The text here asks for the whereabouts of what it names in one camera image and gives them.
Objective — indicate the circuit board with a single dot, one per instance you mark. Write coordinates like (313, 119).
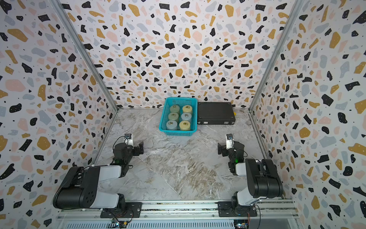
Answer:
(241, 224)
(119, 224)

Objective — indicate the teal plastic mesh basket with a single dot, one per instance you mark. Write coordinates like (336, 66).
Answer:
(180, 101)

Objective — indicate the blue-grey canister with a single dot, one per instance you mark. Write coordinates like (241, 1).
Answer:
(186, 117)
(172, 125)

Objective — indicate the green canister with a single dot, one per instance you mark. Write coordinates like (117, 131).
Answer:
(175, 109)
(174, 116)

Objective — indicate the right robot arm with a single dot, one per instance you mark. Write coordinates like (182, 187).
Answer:
(262, 178)

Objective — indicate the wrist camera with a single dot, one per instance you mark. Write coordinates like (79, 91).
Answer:
(229, 141)
(128, 139)

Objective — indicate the left circuit board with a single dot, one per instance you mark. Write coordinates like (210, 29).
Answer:
(119, 224)

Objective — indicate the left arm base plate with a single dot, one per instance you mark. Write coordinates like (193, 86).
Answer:
(127, 210)

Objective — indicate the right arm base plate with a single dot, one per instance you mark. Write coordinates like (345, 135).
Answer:
(227, 209)

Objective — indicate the yellow canister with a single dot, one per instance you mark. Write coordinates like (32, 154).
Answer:
(187, 109)
(185, 125)

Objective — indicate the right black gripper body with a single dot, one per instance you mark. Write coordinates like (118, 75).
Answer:
(224, 149)

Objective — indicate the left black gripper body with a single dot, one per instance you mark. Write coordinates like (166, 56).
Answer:
(137, 148)

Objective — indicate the right circuit board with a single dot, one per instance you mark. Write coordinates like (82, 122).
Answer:
(241, 224)

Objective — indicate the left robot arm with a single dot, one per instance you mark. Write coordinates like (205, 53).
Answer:
(79, 189)

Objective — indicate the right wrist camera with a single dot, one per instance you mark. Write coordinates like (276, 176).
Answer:
(229, 141)

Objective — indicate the black flat case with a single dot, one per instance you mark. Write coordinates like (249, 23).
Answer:
(215, 113)

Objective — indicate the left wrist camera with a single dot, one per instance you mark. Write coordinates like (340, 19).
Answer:
(128, 139)

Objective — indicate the aluminium mounting rail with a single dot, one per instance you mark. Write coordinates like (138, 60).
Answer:
(187, 214)

